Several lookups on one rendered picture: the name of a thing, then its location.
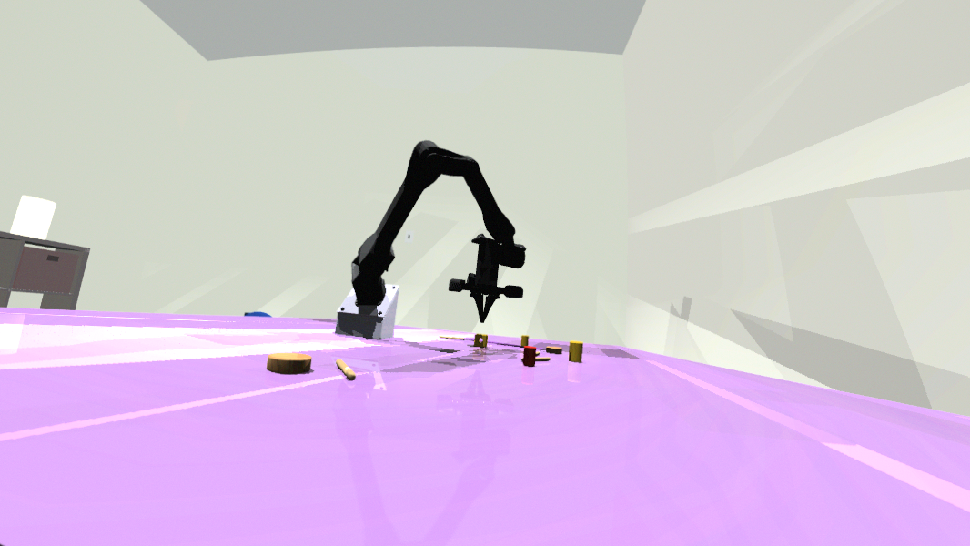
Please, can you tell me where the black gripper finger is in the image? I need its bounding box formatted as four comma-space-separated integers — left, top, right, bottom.
470, 293, 483, 323
482, 295, 500, 323

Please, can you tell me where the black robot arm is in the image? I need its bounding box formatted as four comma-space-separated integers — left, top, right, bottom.
351, 140, 526, 305

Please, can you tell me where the red cylinder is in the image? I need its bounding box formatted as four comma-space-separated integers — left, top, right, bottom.
522, 346, 536, 366

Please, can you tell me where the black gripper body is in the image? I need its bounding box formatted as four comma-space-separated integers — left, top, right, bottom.
449, 260, 523, 298

